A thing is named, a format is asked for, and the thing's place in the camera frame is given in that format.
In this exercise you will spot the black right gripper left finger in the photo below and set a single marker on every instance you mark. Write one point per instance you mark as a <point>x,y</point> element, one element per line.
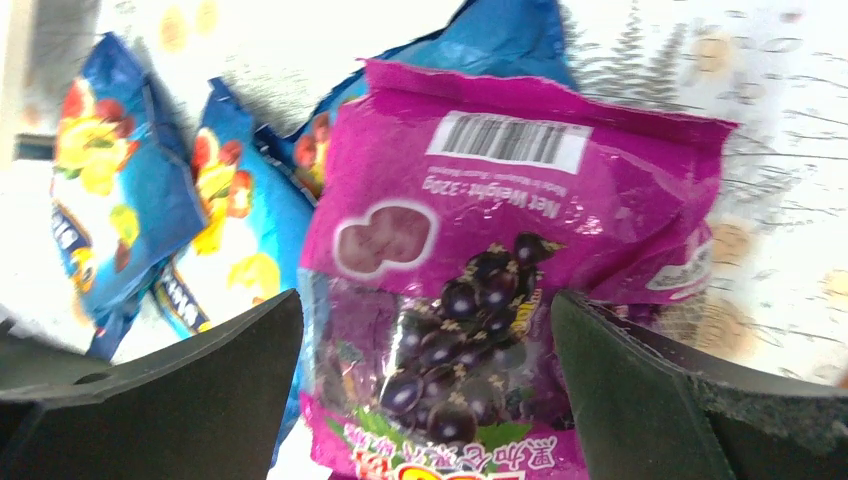
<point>208,407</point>

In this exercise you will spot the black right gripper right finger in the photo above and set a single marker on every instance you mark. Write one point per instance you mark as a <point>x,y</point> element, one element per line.
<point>648,407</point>

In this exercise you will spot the blue candy bag middle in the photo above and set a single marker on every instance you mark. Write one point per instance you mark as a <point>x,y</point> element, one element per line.
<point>258,216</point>

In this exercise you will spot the blue candy bag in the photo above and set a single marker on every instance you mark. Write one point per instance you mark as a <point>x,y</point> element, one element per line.
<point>258,216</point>
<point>123,197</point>
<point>498,38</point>

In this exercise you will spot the blue candy bag left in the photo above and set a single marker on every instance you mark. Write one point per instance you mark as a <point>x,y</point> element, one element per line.
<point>123,197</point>

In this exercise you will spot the blue candy bag right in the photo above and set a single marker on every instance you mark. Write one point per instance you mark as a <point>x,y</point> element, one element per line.
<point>498,38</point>

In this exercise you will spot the floral table mat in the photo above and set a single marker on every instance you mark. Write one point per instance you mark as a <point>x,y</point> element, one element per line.
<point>775,299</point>

